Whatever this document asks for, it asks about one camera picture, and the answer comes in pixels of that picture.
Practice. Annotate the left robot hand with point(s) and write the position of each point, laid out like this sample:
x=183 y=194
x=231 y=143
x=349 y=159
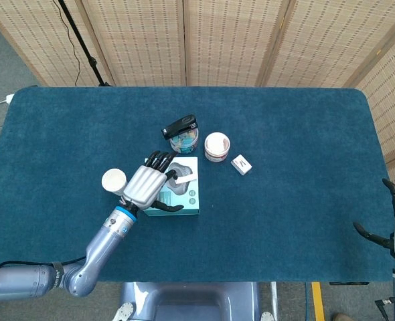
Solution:
x=144 y=185

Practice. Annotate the pink paper strip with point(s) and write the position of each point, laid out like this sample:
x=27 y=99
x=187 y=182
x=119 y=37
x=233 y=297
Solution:
x=187 y=179

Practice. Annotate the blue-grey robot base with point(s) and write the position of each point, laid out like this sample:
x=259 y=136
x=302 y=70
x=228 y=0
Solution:
x=191 y=301

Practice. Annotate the teal speaker product box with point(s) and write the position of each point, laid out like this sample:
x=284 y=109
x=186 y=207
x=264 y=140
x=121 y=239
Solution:
x=191 y=200

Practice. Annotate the small white staple box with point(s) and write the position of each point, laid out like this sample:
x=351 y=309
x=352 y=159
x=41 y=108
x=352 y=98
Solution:
x=241 y=165

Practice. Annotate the white printed paper cup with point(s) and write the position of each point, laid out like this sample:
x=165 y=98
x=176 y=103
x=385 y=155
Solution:
x=112 y=180

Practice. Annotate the clear round clip container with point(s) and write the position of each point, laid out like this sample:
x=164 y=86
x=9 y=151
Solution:
x=184 y=145

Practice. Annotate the black stapler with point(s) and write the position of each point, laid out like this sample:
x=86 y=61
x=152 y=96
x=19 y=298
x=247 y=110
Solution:
x=180 y=123

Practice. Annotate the clear rubber band jar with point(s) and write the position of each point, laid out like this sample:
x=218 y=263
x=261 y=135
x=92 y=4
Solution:
x=217 y=145

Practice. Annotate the brown shoe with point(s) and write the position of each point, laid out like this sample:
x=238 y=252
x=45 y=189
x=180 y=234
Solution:
x=341 y=317

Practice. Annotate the yellow floor tape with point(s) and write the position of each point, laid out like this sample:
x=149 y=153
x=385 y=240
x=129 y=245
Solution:
x=318 y=301

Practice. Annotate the blue table cloth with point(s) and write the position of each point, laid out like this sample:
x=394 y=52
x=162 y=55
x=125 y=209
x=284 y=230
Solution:
x=284 y=200

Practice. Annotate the black tripod stand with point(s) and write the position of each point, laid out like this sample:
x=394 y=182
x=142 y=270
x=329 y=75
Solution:
x=83 y=47

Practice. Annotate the bamboo folding screen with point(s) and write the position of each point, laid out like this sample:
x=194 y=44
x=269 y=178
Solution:
x=217 y=40

